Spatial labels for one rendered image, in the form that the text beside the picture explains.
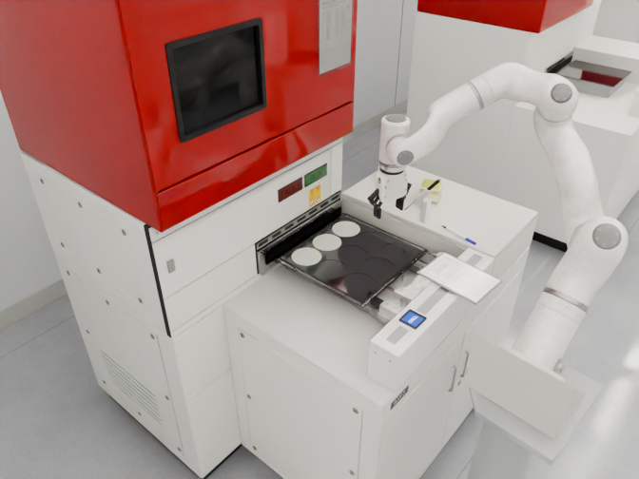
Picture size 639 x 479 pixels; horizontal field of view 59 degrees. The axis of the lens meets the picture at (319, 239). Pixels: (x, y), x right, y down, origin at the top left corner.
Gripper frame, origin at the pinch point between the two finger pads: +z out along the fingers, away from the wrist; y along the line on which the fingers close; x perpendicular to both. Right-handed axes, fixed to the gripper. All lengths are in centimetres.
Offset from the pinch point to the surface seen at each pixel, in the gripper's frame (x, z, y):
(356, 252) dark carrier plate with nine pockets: 5.6, 17.1, -8.0
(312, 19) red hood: 22, -57, -15
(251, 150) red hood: 14, -26, -40
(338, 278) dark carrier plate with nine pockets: -3.1, 16.9, -21.1
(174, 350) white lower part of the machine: 9, 30, -74
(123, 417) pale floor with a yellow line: 60, 107, -89
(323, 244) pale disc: 15.2, 17.0, -14.8
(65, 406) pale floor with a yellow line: 80, 107, -109
